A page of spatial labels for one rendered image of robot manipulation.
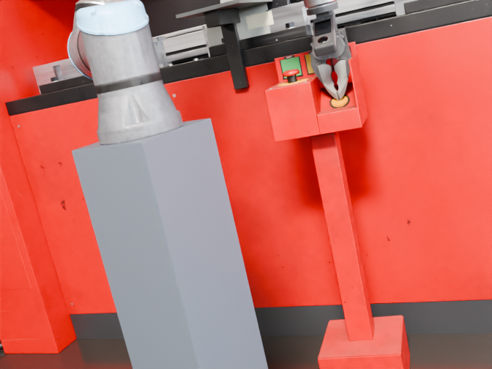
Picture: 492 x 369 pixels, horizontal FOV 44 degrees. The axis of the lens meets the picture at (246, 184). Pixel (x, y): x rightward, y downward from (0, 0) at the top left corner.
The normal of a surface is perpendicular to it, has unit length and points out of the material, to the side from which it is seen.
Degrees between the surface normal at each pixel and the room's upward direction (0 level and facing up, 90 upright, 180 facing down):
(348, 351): 0
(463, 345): 0
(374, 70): 90
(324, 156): 90
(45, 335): 90
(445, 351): 0
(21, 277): 90
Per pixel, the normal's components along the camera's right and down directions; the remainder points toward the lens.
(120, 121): -0.26, -0.04
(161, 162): 0.79, -0.04
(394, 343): -0.21, -0.95
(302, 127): -0.26, 0.27
